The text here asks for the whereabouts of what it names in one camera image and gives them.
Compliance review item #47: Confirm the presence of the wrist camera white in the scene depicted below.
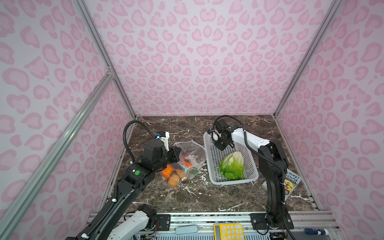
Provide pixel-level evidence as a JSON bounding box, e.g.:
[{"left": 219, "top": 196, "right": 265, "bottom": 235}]
[
  {"left": 207, "top": 129, "right": 220, "bottom": 143},
  {"left": 156, "top": 131, "right": 170, "bottom": 152}
]

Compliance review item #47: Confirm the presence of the clear zip top bag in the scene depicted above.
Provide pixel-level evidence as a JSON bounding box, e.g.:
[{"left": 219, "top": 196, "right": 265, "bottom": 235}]
[{"left": 161, "top": 140, "right": 207, "bottom": 188}]

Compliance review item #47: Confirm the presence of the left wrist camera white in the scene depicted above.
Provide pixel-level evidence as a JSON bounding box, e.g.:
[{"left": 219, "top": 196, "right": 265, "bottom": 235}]
[{"left": 156, "top": 131, "right": 170, "bottom": 152}]

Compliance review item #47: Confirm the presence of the green lettuce toy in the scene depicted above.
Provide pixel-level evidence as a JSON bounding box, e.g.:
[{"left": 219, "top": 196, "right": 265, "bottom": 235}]
[{"left": 219, "top": 152, "right": 245, "bottom": 181}]

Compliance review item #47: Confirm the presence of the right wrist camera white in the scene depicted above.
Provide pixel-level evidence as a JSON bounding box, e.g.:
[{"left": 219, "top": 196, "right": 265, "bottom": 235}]
[{"left": 207, "top": 129, "right": 220, "bottom": 143}]

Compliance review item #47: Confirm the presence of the green cucumber toy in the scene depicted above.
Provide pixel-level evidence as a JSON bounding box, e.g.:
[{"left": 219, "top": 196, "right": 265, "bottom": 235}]
[{"left": 190, "top": 168, "right": 200, "bottom": 177}]

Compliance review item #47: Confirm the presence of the light blue flat case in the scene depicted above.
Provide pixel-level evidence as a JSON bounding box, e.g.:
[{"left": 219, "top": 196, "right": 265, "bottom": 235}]
[{"left": 175, "top": 225, "right": 199, "bottom": 235}]

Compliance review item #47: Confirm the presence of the yellow calculator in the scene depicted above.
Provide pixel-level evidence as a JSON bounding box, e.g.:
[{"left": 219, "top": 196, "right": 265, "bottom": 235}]
[{"left": 214, "top": 223, "right": 245, "bottom": 240}]

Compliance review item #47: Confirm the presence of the brown potato toy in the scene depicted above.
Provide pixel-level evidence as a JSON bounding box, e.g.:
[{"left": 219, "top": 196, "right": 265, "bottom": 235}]
[{"left": 168, "top": 174, "right": 180, "bottom": 187}]

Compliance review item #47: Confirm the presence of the yellow-orange squash toy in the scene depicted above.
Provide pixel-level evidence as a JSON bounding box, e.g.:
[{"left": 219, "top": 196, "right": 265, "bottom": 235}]
[{"left": 175, "top": 169, "right": 189, "bottom": 181}]

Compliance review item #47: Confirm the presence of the white plastic basket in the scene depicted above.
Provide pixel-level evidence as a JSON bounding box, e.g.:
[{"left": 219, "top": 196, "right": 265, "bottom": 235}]
[{"left": 203, "top": 133, "right": 259, "bottom": 185}]

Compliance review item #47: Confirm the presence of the aluminium frame rail base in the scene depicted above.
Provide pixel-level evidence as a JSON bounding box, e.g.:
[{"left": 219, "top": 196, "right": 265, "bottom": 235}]
[{"left": 86, "top": 211, "right": 343, "bottom": 240}]

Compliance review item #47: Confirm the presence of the colourful paperback book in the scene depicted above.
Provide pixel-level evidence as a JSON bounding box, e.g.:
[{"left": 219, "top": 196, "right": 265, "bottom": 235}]
[{"left": 261, "top": 168, "right": 302, "bottom": 201}]

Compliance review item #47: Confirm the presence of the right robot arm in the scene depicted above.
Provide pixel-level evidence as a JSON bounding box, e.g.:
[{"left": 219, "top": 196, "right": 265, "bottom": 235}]
[{"left": 207, "top": 115, "right": 289, "bottom": 229}]

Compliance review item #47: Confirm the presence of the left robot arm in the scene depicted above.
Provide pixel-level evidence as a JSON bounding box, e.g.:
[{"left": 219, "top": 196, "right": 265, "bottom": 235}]
[{"left": 66, "top": 139, "right": 181, "bottom": 240}]

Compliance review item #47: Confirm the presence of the blue white marker pen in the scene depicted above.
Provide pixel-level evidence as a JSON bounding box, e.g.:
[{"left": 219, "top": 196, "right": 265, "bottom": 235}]
[{"left": 304, "top": 228, "right": 329, "bottom": 236}]

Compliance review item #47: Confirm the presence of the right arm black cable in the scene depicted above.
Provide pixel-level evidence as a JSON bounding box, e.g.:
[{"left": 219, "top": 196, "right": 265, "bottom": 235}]
[{"left": 211, "top": 114, "right": 296, "bottom": 240}]

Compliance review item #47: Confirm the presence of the orange pumpkin toy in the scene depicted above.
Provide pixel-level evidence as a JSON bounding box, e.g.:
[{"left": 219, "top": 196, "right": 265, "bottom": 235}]
[{"left": 161, "top": 165, "right": 175, "bottom": 180}]

